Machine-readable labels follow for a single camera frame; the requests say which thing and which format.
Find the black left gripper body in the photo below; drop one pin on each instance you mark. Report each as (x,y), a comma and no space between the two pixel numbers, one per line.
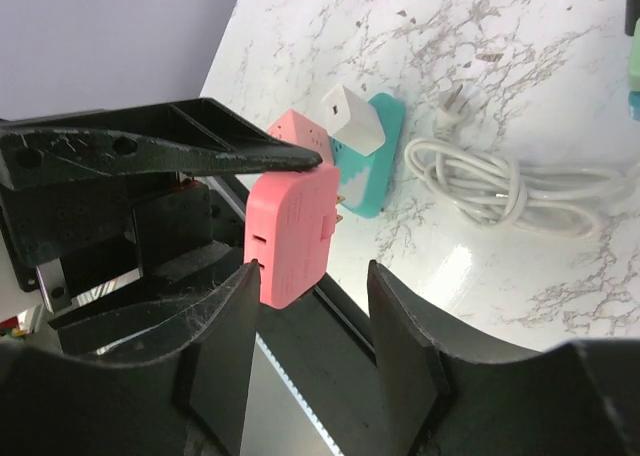
(99,229)

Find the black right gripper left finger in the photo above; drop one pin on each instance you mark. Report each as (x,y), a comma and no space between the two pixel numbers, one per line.
(178,388)

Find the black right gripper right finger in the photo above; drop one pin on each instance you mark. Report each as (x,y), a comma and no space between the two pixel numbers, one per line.
(451,389)

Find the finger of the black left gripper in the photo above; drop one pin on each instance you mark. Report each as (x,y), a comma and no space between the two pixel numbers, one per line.
(150,300)
(199,137)

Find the pink cube socket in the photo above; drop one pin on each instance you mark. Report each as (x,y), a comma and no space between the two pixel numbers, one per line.
(295,128)

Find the pink plug adapter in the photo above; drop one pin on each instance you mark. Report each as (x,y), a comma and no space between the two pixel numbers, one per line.
(290,219)

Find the white charger plug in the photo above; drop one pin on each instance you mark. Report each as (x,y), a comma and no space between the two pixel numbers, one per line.
(352,121)

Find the teal triangular power strip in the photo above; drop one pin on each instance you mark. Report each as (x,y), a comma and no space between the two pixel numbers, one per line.
(364,180)

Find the green plug adapter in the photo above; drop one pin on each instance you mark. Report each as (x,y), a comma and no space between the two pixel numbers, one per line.
(633,70)

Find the black cube charger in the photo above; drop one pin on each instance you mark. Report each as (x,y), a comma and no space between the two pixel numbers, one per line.
(632,15)

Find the blue rectangular power strip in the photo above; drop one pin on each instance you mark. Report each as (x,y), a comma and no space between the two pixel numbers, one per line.
(634,105)

